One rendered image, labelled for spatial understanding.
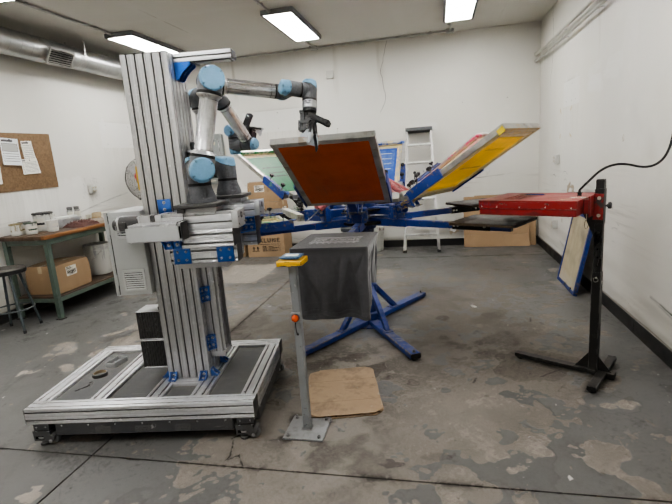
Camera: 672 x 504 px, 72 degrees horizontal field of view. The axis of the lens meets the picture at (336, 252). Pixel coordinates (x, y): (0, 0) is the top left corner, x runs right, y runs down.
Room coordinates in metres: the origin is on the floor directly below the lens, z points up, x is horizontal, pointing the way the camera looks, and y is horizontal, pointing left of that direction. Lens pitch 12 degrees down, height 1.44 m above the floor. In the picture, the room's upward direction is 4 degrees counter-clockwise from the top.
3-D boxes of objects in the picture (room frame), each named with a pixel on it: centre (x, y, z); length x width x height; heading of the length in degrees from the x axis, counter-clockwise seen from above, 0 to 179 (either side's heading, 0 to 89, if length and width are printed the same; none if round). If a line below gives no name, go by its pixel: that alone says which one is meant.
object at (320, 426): (2.29, 0.22, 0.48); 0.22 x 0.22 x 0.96; 77
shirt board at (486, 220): (3.38, -0.75, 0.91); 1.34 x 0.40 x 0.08; 47
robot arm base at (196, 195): (2.39, 0.67, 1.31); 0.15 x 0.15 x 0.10
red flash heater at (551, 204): (2.87, -1.30, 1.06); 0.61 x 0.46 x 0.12; 47
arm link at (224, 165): (2.89, 0.64, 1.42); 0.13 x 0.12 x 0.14; 62
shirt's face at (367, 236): (2.75, -0.01, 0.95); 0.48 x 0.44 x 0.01; 167
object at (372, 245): (2.71, -0.21, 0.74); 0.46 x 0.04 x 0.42; 167
